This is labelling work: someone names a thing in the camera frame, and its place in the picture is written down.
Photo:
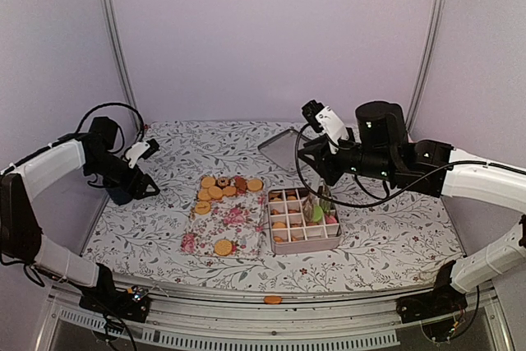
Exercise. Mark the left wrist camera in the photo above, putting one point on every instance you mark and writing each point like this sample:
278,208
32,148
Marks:
140,150

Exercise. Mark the aluminium left corner post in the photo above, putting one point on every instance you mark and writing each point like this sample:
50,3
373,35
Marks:
118,54

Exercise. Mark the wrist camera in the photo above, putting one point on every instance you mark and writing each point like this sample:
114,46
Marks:
324,120
140,150

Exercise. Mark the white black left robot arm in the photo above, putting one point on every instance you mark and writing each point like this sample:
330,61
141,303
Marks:
37,196

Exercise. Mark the pink divided cookie tin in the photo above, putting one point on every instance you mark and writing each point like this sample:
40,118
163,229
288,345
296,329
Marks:
290,233

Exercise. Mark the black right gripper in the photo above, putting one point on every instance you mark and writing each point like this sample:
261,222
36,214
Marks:
320,152

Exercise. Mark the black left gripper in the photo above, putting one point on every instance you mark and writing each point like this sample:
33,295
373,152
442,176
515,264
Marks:
145,178

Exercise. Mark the aluminium corner post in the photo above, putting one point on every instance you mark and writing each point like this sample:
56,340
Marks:
118,54
433,29

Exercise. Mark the silver metal tin lid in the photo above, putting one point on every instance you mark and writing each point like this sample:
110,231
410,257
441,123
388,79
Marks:
279,149

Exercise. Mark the floral cookie tray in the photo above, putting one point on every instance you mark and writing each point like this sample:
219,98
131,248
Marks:
236,213

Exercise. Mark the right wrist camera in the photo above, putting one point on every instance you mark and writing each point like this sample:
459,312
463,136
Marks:
324,120

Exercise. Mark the green round cookie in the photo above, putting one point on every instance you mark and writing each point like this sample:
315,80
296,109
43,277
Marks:
317,214

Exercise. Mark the chocolate sprinkled donut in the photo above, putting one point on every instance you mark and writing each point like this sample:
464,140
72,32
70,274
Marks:
223,182

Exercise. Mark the aluminium front rail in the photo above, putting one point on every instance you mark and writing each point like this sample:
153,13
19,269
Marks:
191,318

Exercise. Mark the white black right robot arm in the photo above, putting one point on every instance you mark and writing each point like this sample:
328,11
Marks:
383,151

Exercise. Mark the aluminium right corner post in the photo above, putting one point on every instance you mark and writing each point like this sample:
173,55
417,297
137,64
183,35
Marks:
433,29

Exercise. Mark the dotted tan sandwich cookie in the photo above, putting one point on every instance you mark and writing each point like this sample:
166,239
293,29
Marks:
223,247

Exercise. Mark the fallen orange cookie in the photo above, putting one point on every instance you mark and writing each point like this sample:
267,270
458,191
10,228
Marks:
272,300

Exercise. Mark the dark blue cup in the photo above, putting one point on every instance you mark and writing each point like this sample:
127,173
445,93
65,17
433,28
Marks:
118,196

